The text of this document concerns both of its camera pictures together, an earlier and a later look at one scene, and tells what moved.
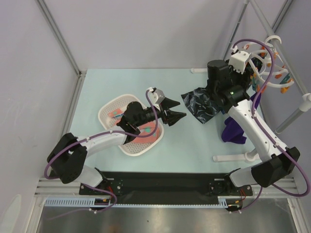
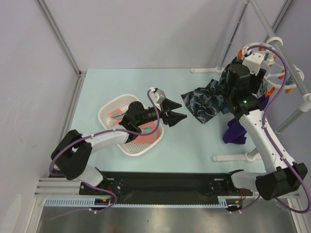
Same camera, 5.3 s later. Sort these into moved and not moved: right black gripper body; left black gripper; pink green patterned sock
Moved: right black gripper body
Not moved: left black gripper; pink green patterned sock
